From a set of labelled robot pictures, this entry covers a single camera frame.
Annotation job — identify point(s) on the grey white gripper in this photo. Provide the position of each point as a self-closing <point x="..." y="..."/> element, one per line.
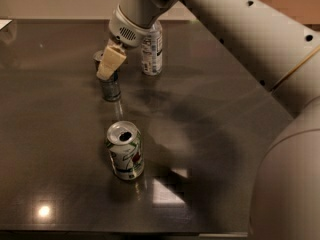
<point x="126" y="32"/>

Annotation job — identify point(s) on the silver blue redbull can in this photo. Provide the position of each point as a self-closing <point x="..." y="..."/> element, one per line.
<point x="110" y="88"/>

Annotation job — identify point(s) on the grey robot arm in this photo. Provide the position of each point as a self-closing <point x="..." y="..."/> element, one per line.
<point x="231" y="130"/>

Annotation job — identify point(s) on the white green soda can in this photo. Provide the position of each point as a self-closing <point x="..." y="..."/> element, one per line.
<point x="123" y="141"/>

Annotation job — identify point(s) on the clear plastic water bottle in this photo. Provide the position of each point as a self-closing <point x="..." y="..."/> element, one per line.
<point x="151" y="51"/>

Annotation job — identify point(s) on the white paper at table corner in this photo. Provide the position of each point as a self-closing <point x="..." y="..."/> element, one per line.
<point x="4" y="23"/>

